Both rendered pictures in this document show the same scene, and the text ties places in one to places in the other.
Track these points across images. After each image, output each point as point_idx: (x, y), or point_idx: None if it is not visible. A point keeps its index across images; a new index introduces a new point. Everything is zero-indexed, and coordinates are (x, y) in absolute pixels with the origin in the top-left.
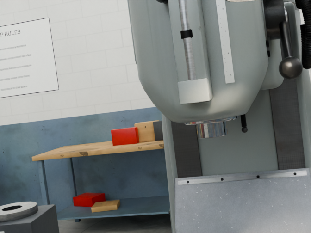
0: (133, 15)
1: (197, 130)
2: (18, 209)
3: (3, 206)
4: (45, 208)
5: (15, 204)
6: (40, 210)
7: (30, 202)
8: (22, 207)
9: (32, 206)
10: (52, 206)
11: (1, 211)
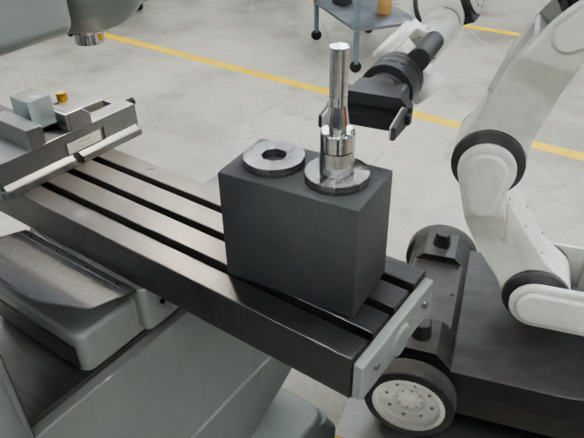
0: None
1: (102, 34)
2: (268, 146)
3: (282, 165)
4: (235, 162)
5: (268, 163)
6: (241, 162)
7: (249, 160)
8: (262, 150)
9: (251, 146)
10: (222, 168)
11: (287, 149)
